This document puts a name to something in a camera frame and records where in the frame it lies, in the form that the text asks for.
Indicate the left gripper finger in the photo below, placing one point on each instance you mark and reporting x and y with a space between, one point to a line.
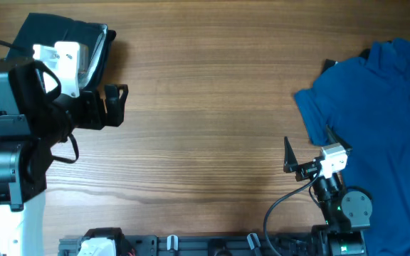
115 112
116 95

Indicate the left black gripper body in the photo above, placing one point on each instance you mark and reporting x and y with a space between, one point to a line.
87 113

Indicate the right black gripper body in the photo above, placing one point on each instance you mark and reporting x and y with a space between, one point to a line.
305 170

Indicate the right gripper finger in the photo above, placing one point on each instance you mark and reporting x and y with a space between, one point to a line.
333 138
290 161

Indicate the black shorts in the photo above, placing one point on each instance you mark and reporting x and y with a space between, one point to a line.
57 32

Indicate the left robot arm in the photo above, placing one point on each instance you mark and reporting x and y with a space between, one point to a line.
32 121

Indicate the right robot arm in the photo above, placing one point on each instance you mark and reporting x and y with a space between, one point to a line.
346 210

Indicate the blue t-shirt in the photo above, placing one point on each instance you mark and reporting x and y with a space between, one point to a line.
366 101

